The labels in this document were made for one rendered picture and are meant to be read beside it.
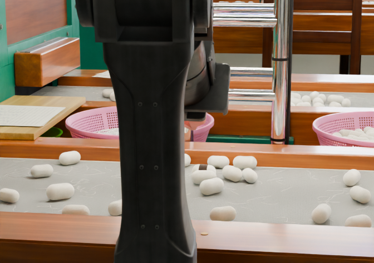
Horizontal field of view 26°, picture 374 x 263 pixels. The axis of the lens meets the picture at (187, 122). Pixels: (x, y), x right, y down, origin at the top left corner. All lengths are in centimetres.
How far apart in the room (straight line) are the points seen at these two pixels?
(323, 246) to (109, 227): 24
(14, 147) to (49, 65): 44
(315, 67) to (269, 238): 533
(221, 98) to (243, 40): 288
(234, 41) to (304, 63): 240
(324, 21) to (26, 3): 221
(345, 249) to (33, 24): 116
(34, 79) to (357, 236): 95
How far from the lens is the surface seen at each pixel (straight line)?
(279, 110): 129
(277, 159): 125
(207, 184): 110
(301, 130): 157
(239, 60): 618
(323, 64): 620
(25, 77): 170
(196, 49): 87
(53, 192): 110
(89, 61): 390
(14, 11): 176
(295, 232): 91
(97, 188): 115
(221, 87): 96
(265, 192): 113
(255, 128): 158
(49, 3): 199
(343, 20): 383
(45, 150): 131
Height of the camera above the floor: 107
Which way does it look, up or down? 12 degrees down
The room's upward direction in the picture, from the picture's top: straight up
